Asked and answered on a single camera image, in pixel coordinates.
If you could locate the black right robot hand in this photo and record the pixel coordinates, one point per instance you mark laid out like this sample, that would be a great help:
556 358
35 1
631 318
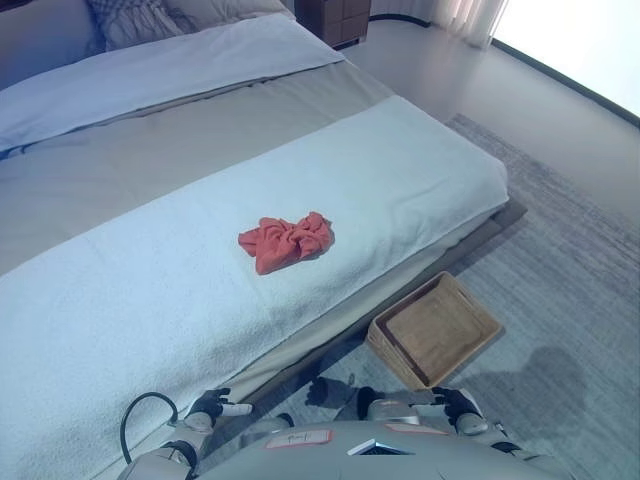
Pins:
455 400

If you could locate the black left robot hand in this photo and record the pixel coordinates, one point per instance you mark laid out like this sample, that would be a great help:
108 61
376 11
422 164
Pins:
212 402

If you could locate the red cloth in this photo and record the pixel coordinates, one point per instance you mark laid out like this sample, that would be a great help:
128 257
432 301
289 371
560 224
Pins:
280 242

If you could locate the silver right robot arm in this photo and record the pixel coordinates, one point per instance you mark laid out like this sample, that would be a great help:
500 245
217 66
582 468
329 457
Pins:
472 425

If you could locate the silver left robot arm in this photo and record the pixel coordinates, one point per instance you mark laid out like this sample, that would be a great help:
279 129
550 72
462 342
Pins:
192 430

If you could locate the woven wicker basket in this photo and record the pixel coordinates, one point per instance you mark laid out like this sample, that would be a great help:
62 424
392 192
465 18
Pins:
435 330

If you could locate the silver right robot leg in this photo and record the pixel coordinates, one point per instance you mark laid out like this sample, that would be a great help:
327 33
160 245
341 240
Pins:
395 407

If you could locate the white terry blanket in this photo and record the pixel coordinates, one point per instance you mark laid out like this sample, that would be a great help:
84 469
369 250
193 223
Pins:
200 310

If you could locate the grey robot torso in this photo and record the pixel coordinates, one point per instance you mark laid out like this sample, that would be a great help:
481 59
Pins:
350 460

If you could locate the grey floor rug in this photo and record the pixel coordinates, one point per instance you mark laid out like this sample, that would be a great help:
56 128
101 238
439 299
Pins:
560 250

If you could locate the beige duvet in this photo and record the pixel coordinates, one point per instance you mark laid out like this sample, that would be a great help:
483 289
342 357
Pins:
125 165

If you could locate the white folded sheet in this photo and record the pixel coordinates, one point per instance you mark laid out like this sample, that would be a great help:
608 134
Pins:
175 70

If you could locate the white curtain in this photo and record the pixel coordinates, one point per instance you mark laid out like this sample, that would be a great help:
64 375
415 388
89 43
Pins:
465 20

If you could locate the grey pleated pillow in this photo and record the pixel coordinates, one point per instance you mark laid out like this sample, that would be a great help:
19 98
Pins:
135 22

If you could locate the beige pillow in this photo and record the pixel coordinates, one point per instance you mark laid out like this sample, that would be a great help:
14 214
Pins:
225 12

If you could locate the brown wooden nightstand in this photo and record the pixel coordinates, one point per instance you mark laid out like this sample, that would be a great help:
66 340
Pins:
335 20

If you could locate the large grey pillow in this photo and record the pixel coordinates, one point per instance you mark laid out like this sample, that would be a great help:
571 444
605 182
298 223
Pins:
40 35

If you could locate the brown bed frame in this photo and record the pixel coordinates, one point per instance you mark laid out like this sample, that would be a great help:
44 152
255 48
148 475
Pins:
506 217

